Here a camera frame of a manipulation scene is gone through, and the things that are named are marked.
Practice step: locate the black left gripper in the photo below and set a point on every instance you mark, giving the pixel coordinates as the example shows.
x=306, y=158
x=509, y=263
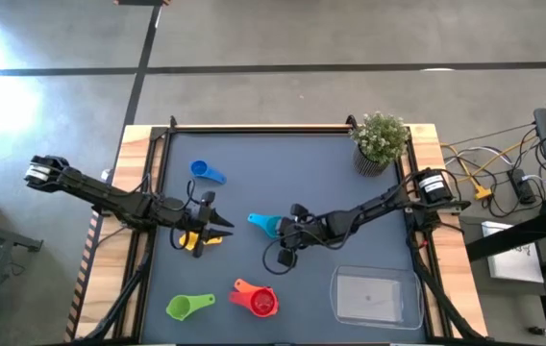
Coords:
x=201, y=216

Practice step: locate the grey metal stand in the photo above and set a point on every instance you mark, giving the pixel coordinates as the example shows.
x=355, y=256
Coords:
x=4, y=235

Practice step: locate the white paper sheet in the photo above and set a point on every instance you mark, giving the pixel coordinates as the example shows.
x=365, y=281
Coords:
x=513, y=259

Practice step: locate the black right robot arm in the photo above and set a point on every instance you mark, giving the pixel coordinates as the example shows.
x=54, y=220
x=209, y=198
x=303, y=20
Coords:
x=374, y=206

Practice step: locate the flowering plant in striped pot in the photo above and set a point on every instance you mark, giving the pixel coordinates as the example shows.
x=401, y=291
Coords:
x=379, y=139

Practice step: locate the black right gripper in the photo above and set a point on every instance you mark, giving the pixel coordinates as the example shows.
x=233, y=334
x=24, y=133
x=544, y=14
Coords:
x=306, y=230

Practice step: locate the black power strip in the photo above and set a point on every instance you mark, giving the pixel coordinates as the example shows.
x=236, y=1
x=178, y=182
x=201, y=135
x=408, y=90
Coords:
x=523, y=186

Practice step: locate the red measuring cup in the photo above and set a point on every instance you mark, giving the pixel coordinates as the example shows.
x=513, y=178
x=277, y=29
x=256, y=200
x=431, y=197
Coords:
x=263, y=303

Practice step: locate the teal measuring cup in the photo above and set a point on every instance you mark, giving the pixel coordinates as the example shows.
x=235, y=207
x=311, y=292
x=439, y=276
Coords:
x=265, y=223

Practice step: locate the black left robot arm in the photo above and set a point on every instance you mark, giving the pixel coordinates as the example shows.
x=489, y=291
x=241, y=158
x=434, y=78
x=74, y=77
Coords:
x=109, y=197

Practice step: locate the green measuring cup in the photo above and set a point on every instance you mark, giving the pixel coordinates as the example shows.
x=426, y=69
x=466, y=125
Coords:
x=179, y=307

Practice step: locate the yellow black hazard tape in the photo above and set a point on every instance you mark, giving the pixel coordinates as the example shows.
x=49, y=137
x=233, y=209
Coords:
x=83, y=283

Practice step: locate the yellow measuring cup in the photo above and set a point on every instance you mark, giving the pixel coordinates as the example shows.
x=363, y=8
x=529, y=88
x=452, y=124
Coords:
x=189, y=240

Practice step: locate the black table clamp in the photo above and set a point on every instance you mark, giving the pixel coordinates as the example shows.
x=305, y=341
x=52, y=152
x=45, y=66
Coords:
x=351, y=120
x=172, y=122

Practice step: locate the orange measuring cup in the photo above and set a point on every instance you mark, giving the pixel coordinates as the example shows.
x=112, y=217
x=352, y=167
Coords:
x=241, y=285

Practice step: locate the blue measuring cup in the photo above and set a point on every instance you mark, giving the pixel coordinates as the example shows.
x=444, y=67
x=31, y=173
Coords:
x=199, y=168

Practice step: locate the clear plastic basket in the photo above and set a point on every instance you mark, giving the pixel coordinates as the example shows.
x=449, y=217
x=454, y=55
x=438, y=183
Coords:
x=369, y=298

